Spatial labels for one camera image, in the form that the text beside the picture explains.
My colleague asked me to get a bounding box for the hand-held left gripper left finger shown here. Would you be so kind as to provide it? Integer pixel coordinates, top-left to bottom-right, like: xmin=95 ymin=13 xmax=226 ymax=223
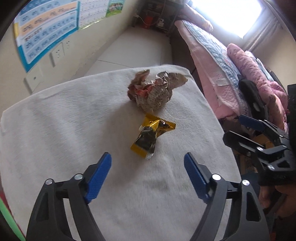
xmin=26 ymin=152 xmax=112 ymax=241

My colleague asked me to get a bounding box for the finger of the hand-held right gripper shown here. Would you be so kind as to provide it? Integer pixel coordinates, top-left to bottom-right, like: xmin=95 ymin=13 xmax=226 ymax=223
xmin=238 ymin=114 xmax=289 ymax=142
xmin=223 ymin=130 xmax=266 ymax=160

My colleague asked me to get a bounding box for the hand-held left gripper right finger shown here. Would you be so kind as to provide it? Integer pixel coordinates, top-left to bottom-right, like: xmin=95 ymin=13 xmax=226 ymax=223
xmin=184 ymin=152 xmax=271 ymax=241

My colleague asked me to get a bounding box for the gold candy wrapper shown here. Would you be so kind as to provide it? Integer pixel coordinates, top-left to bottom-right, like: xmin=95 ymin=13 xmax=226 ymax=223
xmin=130 ymin=113 xmax=176 ymax=160

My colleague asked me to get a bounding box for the green-rimmed red basin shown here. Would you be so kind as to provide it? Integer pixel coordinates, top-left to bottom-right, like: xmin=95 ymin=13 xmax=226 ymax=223
xmin=0 ymin=188 xmax=26 ymax=241

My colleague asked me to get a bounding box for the person's right hand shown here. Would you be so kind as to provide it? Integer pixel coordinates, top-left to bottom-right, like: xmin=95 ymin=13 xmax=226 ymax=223
xmin=258 ymin=183 xmax=296 ymax=218

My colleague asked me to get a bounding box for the black clothing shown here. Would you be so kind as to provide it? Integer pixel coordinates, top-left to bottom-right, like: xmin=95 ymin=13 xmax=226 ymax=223
xmin=238 ymin=79 xmax=266 ymax=121

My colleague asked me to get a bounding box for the pink floral blanket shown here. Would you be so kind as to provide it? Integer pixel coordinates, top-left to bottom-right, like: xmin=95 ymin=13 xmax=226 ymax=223
xmin=227 ymin=43 xmax=288 ymax=130

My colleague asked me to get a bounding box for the grey plaid pillow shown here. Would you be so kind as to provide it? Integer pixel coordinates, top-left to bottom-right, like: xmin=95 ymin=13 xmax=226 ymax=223
xmin=257 ymin=58 xmax=275 ymax=81

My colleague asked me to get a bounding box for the white table cloth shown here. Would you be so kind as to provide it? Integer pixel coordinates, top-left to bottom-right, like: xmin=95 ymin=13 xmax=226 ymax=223
xmin=0 ymin=64 xmax=242 ymax=241

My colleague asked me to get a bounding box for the bed with pink sheet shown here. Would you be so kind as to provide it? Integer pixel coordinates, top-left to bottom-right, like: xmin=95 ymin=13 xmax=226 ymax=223
xmin=174 ymin=20 xmax=245 ymax=118

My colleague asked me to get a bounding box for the blue plaid quilt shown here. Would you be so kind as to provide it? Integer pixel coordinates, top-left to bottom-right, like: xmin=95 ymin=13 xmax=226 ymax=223
xmin=183 ymin=20 xmax=243 ymax=93

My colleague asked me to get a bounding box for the brown crumpled paper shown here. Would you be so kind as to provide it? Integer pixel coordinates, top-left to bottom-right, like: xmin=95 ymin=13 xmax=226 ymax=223
xmin=127 ymin=69 xmax=188 ymax=113

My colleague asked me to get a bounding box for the bright window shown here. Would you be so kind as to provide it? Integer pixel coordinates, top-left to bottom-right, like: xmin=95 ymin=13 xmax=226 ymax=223
xmin=185 ymin=0 xmax=266 ymax=39

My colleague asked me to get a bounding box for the dark metal shelf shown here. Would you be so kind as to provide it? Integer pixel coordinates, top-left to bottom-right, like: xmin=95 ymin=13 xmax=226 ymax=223
xmin=133 ymin=0 xmax=183 ymax=32

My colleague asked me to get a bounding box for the blue letter chart poster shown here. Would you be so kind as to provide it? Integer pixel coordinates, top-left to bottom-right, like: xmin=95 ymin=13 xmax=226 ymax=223
xmin=13 ymin=0 xmax=80 ymax=73

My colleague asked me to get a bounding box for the white character chart poster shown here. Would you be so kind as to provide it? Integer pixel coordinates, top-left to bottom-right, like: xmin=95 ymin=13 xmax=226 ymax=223
xmin=77 ymin=0 xmax=110 ymax=30

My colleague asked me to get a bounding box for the white wall plate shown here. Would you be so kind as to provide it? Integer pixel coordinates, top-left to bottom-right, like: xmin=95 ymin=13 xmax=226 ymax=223
xmin=24 ymin=67 xmax=44 ymax=93

